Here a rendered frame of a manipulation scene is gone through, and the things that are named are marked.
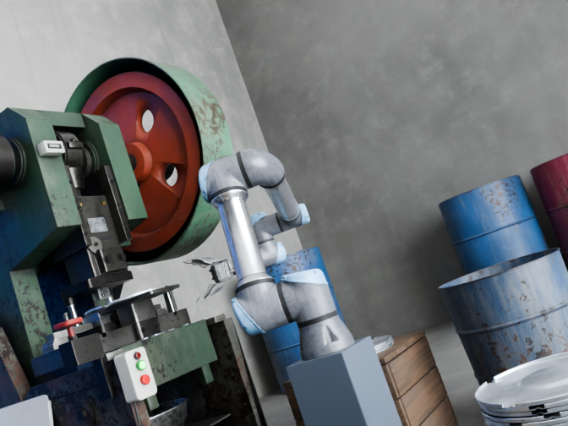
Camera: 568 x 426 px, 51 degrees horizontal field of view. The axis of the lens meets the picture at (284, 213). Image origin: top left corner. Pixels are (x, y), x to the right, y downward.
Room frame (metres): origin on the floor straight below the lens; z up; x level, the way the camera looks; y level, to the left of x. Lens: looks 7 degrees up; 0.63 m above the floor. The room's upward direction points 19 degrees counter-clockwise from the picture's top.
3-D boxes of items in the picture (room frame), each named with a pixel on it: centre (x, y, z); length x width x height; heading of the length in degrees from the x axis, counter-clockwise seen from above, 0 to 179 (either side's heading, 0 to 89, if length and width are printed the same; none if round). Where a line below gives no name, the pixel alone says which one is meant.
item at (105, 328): (2.06, 0.69, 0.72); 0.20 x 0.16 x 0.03; 149
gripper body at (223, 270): (2.08, 0.25, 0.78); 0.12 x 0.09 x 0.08; 111
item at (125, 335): (2.06, 0.69, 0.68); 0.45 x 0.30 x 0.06; 149
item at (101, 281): (2.06, 0.69, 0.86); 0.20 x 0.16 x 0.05; 149
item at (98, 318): (2.06, 0.68, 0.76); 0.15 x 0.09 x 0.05; 149
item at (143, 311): (1.97, 0.54, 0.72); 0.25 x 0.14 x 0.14; 59
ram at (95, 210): (2.04, 0.65, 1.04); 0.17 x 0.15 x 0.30; 59
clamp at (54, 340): (1.91, 0.77, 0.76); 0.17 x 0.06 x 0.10; 149
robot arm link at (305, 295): (1.67, 0.02, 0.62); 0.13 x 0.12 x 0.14; 85
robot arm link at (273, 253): (2.15, 0.10, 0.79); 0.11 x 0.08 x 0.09; 111
